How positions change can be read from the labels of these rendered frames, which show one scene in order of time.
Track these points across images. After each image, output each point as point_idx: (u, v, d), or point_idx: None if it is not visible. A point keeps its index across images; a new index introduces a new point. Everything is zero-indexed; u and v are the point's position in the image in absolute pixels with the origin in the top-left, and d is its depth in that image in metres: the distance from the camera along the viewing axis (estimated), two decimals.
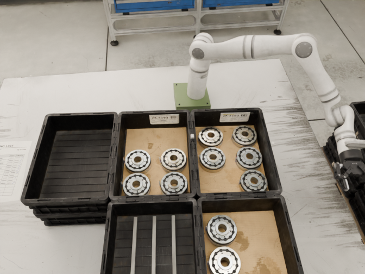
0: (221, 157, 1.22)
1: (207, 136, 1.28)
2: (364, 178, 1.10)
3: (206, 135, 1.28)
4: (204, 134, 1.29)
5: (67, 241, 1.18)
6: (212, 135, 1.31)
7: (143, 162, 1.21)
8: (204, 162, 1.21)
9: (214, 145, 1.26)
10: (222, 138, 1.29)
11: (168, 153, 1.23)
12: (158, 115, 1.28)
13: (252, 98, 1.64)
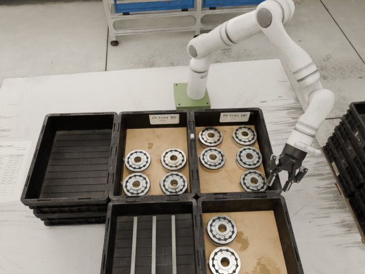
0: (221, 157, 1.22)
1: (207, 136, 1.28)
2: (288, 174, 1.05)
3: (206, 135, 1.28)
4: (204, 134, 1.29)
5: (67, 241, 1.18)
6: (212, 135, 1.31)
7: (143, 162, 1.21)
8: (204, 162, 1.21)
9: (214, 145, 1.26)
10: (222, 138, 1.29)
11: (168, 153, 1.23)
12: (158, 115, 1.28)
13: (252, 98, 1.64)
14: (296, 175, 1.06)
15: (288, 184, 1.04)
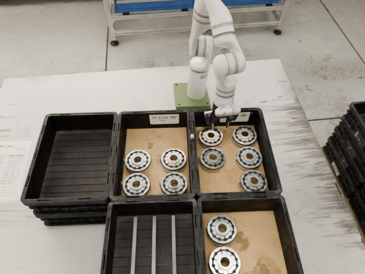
0: (221, 157, 1.22)
1: (207, 136, 1.28)
2: None
3: (206, 135, 1.28)
4: (204, 134, 1.29)
5: (67, 241, 1.18)
6: (212, 135, 1.31)
7: (143, 162, 1.21)
8: (204, 162, 1.21)
9: (214, 145, 1.26)
10: (222, 138, 1.29)
11: (168, 153, 1.23)
12: (158, 115, 1.28)
13: (252, 98, 1.64)
14: None
15: (227, 124, 1.22)
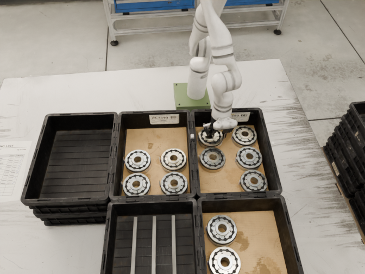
0: (221, 157, 1.22)
1: (207, 136, 1.28)
2: None
3: (206, 135, 1.28)
4: (204, 134, 1.29)
5: (67, 241, 1.18)
6: None
7: (143, 162, 1.21)
8: (204, 162, 1.21)
9: (214, 145, 1.26)
10: (222, 138, 1.29)
11: (168, 153, 1.23)
12: (158, 115, 1.28)
13: (252, 98, 1.64)
14: None
15: (223, 135, 1.28)
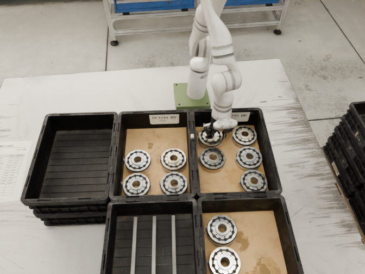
0: (221, 157, 1.22)
1: (207, 136, 1.28)
2: None
3: (206, 135, 1.28)
4: (204, 134, 1.29)
5: (67, 241, 1.18)
6: None
7: (143, 162, 1.21)
8: (204, 162, 1.21)
9: (214, 145, 1.26)
10: (222, 138, 1.29)
11: (168, 153, 1.23)
12: (158, 115, 1.28)
13: (252, 98, 1.64)
14: None
15: (223, 135, 1.28)
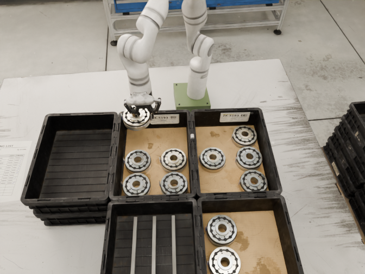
0: (221, 157, 1.22)
1: (132, 115, 1.15)
2: None
3: (130, 114, 1.15)
4: (129, 113, 1.16)
5: (67, 241, 1.18)
6: None
7: (143, 162, 1.21)
8: (204, 162, 1.21)
9: (137, 126, 1.13)
10: (149, 118, 1.16)
11: (168, 153, 1.23)
12: (158, 115, 1.28)
13: (252, 98, 1.64)
14: (155, 105, 1.14)
15: (150, 116, 1.15)
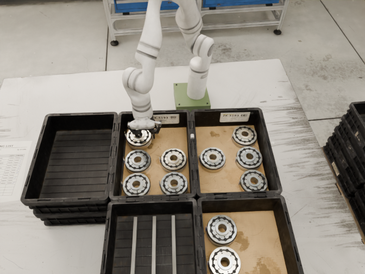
0: (221, 157, 1.22)
1: (134, 135, 1.26)
2: None
3: (133, 134, 1.26)
4: (132, 133, 1.27)
5: (67, 241, 1.18)
6: (142, 135, 1.28)
7: (143, 162, 1.21)
8: (204, 162, 1.21)
9: (139, 145, 1.24)
10: (150, 138, 1.26)
11: (168, 153, 1.23)
12: (158, 115, 1.28)
13: (252, 98, 1.64)
14: (156, 127, 1.24)
15: (151, 136, 1.26)
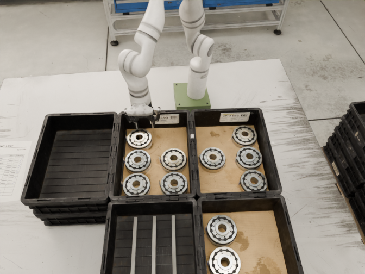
0: (221, 157, 1.22)
1: (135, 138, 1.27)
2: (149, 115, 1.19)
3: (134, 137, 1.28)
4: (133, 136, 1.29)
5: (67, 241, 1.18)
6: (142, 137, 1.30)
7: (143, 162, 1.21)
8: (204, 162, 1.21)
9: (140, 148, 1.26)
10: (151, 141, 1.28)
11: (168, 153, 1.23)
12: None
13: (252, 98, 1.64)
14: (156, 114, 1.18)
15: (151, 124, 1.20)
